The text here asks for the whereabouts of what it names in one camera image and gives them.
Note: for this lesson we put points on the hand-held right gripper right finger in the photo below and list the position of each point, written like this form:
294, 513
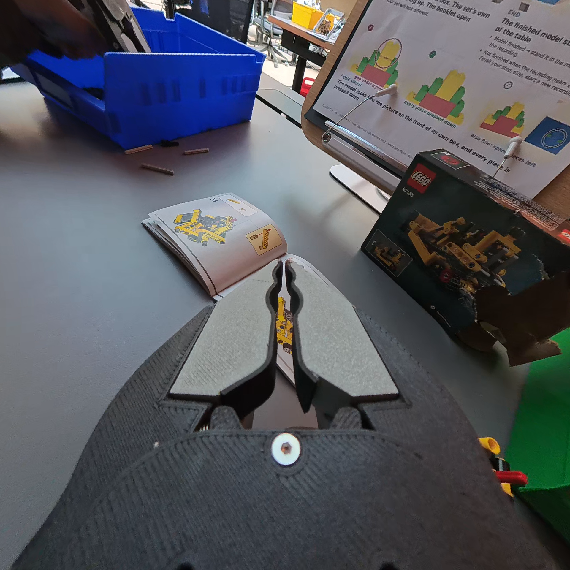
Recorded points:
343, 347

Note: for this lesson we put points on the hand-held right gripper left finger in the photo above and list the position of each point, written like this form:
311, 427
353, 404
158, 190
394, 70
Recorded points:
227, 343

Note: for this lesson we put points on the blue plastic bin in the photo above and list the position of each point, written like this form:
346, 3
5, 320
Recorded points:
178, 98

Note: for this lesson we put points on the open lego instruction booklet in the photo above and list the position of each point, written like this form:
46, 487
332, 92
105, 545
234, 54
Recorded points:
209, 240

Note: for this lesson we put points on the dark lego set box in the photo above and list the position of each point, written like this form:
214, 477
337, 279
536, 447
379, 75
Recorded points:
445, 249

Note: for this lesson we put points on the partly built lego model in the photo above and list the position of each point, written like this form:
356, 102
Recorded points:
512, 478

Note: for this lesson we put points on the black office chair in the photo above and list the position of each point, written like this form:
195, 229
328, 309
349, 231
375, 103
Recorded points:
222, 15

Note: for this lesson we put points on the grey office chair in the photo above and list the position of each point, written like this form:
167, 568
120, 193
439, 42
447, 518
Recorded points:
267, 31

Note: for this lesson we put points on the wooden background table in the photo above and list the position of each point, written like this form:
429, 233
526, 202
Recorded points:
303, 33

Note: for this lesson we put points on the yellow storage bin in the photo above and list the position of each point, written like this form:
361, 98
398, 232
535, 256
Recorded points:
305, 13

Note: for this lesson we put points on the red object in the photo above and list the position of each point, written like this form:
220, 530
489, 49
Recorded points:
308, 86

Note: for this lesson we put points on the green plastic tray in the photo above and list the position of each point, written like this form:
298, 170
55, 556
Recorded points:
545, 400

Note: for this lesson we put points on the clear plastic container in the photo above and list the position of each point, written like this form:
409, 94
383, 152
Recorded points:
328, 24

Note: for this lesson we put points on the instruction sheet on stand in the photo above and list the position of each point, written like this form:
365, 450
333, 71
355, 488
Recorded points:
345, 40

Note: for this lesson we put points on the printed instruction sheet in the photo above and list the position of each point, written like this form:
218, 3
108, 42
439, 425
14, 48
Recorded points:
445, 58

